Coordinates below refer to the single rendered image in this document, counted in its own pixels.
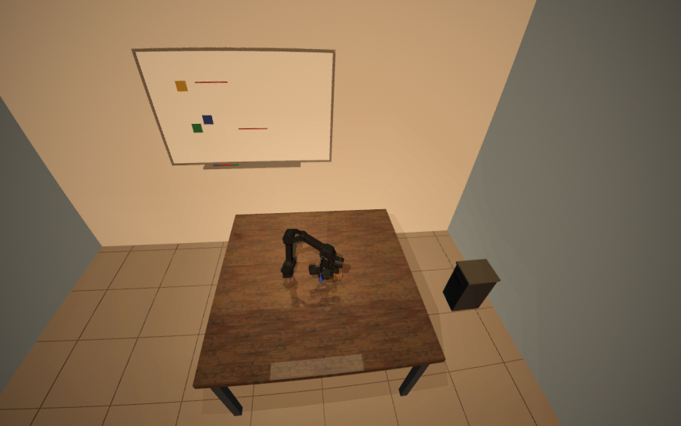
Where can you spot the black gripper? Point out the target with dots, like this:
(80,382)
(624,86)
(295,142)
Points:
(313,270)

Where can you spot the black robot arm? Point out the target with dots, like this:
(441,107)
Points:
(328,254)

